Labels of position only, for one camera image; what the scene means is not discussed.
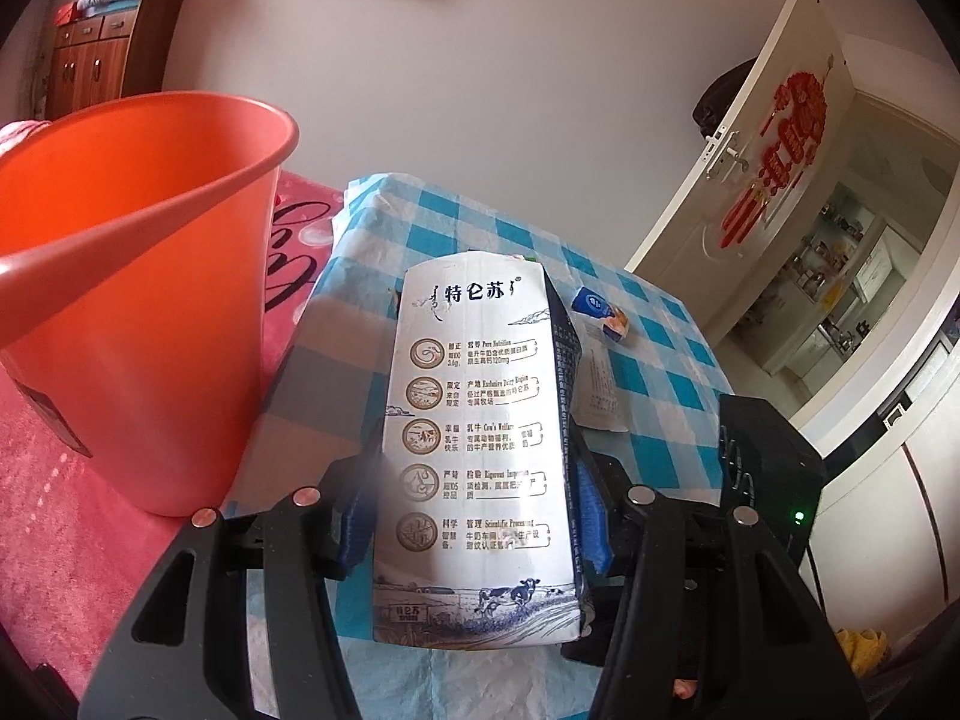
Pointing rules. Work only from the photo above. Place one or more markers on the black bag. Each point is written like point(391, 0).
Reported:
point(720, 97)

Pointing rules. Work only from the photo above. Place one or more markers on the pink printed blanket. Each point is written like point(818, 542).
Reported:
point(60, 577)

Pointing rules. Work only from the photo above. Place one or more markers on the small blue and white packet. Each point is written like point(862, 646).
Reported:
point(596, 307)

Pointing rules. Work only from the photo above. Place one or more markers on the white paper wrapper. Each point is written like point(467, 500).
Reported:
point(600, 390)

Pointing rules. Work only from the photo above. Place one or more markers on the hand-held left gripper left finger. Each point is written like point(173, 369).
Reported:
point(351, 532)

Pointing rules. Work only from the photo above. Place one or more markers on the brown wooden cabinet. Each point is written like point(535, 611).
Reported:
point(97, 67)

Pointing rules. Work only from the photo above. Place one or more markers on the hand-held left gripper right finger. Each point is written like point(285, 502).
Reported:
point(600, 532)

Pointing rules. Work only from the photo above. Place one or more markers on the red knot door decoration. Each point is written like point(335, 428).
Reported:
point(787, 135)

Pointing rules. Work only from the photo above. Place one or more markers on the blue checkered tablecloth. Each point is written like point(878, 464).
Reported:
point(480, 225)

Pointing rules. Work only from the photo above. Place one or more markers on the orange plastic bucket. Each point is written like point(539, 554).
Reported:
point(150, 315)

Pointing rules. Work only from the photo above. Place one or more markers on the white and blue milk carton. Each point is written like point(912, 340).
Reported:
point(472, 427)

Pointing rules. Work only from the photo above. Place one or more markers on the white door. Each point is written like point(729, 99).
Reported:
point(720, 240)

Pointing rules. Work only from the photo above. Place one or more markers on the yellow cloth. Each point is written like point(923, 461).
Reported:
point(859, 652)

